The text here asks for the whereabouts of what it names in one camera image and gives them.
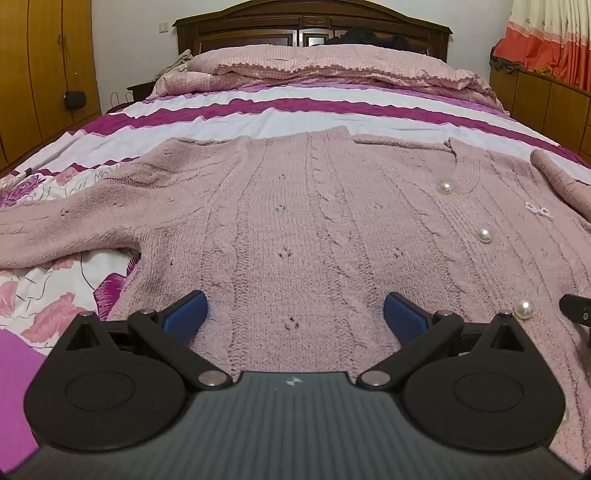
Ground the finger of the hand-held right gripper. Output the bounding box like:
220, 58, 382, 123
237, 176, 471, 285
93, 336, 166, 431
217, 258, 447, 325
558, 294, 591, 329

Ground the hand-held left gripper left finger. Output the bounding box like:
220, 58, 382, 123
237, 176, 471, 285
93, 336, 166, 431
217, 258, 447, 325
65, 290, 234, 389

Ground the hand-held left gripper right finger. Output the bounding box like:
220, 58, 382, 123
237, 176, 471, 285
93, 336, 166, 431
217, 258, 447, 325
356, 291, 525, 389

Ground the pink knitted sweater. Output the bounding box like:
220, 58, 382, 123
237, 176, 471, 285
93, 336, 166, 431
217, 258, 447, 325
0, 126, 591, 462

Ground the yellow wooden cabinet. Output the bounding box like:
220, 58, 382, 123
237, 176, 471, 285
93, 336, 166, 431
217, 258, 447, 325
489, 65, 591, 155

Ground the floral striped bed sheet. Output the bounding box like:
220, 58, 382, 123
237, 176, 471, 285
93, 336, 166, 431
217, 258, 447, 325
0, 82, 591, 462

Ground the dark wooden nightstand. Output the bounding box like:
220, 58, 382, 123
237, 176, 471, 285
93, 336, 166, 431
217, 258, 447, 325
127, 80, 160, 102

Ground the beige cloth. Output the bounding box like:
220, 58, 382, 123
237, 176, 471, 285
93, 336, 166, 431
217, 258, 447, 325
159, 49, 195, 77

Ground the pink folded quilt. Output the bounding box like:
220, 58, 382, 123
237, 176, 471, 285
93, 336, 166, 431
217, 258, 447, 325
147, 45, 506, 112

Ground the orange and white curtain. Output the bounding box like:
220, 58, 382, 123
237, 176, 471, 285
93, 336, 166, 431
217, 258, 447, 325
492, 0, 591, 90

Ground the dark clothing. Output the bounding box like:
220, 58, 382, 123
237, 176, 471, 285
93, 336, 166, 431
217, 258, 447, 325
325, 27, 423, 51

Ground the yellow wooden wardrobe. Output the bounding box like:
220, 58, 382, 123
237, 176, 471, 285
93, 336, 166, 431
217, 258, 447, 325
0, 0, 102, 174

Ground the dark wooden bed headboard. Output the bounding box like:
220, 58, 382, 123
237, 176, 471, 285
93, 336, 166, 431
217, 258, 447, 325
173, 0, 453, 63

